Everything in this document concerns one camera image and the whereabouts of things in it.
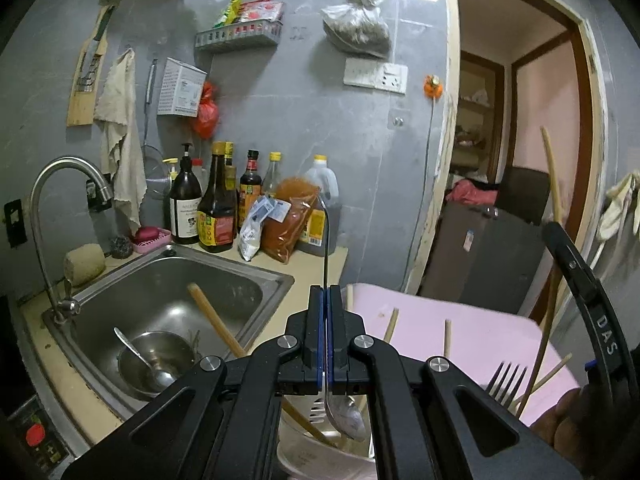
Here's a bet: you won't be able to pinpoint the wooden shelf unit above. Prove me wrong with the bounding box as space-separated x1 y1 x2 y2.
451 50 507 187

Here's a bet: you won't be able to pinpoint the red cloth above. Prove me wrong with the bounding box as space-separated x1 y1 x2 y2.
446 179 499 207

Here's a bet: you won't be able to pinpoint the grey appliance red knob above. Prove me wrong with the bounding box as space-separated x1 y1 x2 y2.
7 394 72 477

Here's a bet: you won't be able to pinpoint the yellow pump soap bottle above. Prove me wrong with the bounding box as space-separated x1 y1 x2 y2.
162 157 181 232

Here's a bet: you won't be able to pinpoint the steel faucet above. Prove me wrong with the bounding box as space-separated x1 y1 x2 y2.
27 156 116 324

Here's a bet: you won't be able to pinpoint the orange wall hook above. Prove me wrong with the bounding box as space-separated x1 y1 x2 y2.
422 75 445 102

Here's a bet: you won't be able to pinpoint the dark bottle yellow cap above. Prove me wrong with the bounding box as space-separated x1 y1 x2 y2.
223 141 240 201

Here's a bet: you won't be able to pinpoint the white carton box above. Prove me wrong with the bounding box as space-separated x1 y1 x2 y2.
157 57 208 119

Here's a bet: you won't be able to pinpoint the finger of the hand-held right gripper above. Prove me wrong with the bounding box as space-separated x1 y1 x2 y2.
541 220 628 408

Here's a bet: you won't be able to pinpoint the white bottle red cap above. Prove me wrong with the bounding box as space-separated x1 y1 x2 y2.
191 158 209 194

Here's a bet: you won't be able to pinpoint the beige sponge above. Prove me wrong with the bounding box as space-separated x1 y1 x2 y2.
63 243 107 287

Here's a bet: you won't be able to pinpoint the beige dish towel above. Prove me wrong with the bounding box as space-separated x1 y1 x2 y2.
93 48 149 237

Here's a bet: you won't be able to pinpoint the dark grey mini fridge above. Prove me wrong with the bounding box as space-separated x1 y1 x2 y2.
419 202 557 322

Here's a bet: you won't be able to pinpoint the yellow green seasoning packet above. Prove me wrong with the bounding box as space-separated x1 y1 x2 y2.
213 0 244 29

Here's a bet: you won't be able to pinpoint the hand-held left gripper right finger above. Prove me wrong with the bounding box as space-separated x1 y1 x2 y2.
325 285 584 480

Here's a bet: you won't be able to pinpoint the red plastic bag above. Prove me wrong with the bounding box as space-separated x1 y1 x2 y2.
190 81 221 140

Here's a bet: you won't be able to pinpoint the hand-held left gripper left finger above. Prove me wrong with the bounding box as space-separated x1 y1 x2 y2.
60 285 326 480

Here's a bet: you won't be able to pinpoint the person's right hand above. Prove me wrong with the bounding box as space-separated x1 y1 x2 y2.
529 386 593 467

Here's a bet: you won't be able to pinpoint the grey wall spice rack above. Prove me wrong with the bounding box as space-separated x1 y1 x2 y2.
194 20 284 54

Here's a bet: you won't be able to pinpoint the red chili powder bag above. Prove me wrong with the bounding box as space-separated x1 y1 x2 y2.
260 177 322 266

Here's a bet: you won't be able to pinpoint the white wall power socket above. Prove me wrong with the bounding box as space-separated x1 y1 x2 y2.
343 57 407 95

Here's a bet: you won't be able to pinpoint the metal fork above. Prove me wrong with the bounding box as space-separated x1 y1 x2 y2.
486 361 529 409

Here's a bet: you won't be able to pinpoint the cream rubber glove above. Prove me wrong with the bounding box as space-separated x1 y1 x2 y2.
597 170 640 242

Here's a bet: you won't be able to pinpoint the thin wall cable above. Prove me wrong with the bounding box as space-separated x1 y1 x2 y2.
410 100 434 287

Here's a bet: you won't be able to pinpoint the red seasoning packet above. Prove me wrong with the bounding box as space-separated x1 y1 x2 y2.
235 0 285 25

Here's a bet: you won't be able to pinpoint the wooden door frame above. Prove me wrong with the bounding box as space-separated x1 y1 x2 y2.
406 0 609 327

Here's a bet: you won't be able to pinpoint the white snack packet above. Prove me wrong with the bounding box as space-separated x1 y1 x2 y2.
237 195 292 262

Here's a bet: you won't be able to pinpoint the black wall socket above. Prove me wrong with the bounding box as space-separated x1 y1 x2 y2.
3 198 27 249

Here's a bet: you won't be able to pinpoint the large dark soy sauce bottle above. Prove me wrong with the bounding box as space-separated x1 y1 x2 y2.
196 141 239 254

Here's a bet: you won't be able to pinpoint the pink tablecloth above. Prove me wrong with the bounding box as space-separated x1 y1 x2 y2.
345 284 582 427

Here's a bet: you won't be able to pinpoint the clear bottle yellow cap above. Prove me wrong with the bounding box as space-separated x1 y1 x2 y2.
262 152 282 199

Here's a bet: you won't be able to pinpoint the metal bowl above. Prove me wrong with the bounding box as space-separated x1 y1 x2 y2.
116 331 198 402

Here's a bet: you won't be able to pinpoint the white plastic utensil holder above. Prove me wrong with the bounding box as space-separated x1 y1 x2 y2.
276 394 377 480

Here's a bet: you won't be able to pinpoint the black monitor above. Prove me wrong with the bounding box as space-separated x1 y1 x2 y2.
497 166 554 227

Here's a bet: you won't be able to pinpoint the wire mesh strainer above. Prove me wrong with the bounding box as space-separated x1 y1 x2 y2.
142 58 174 199

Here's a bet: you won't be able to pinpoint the pink soap dish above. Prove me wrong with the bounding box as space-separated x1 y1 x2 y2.
131 227 172 255

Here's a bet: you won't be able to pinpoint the hanging clear bag dried goods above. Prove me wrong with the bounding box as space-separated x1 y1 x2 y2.
320 0 392 59

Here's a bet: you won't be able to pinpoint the brown pump bottle white label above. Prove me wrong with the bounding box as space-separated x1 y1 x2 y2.
168 142 204 246

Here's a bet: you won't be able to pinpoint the plastic oil jug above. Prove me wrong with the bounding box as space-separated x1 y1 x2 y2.
297 155 344 257

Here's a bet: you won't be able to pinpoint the wooden slicer board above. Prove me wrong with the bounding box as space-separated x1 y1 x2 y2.
66 5 114 127

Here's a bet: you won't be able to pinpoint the small metal spoon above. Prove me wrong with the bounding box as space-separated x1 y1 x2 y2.
113 327 177 392

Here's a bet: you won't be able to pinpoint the wooden spatula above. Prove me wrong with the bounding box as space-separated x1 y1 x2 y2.
187 282 337 448

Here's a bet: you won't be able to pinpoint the stainless steel sink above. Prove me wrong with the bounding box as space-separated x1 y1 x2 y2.
41 242 297 423

